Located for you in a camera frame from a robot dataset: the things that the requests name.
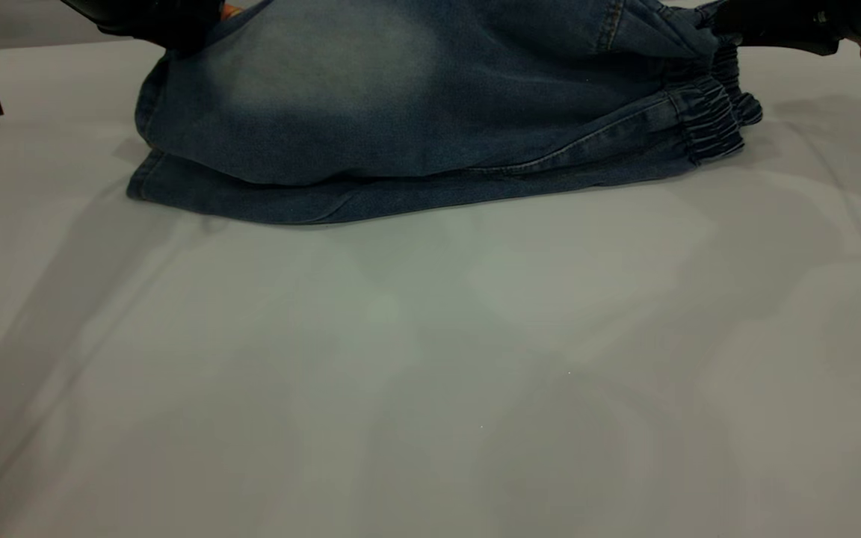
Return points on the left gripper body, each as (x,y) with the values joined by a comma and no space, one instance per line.
(98,13)

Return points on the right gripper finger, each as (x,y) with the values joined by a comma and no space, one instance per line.
(774,22)

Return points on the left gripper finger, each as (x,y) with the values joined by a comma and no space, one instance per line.
(176,22)

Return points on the blue denim shorts with print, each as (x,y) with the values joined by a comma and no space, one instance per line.
(400,112)

